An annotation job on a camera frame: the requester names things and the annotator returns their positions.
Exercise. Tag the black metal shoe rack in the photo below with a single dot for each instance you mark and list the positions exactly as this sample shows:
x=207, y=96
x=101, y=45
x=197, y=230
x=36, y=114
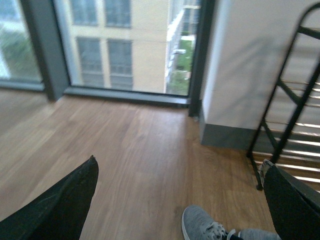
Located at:
x=289, y=131

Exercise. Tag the grey window frame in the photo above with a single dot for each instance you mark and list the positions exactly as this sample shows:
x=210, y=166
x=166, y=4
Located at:
x=46, y=40

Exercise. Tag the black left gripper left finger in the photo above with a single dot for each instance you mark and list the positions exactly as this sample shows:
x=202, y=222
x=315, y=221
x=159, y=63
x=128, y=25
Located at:
x=60, y=212

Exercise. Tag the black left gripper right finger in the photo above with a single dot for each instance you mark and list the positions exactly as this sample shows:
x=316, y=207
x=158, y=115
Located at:
x=293, y=205

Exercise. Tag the grey knit sneaker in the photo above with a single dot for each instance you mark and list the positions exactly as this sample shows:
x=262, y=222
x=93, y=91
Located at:
x=197, y=224

